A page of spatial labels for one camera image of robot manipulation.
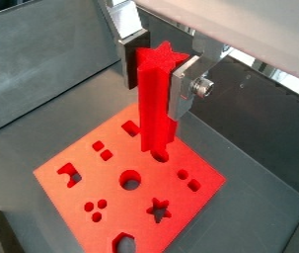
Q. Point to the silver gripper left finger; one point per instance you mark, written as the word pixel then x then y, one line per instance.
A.
pixel 130 36

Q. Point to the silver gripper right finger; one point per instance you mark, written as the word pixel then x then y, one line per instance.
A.
pixel 189 81

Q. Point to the red star-shaped peg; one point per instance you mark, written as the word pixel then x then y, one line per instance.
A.
pixel 156 64

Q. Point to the red shape sorter block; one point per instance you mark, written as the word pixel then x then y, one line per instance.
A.
pixel 116 193

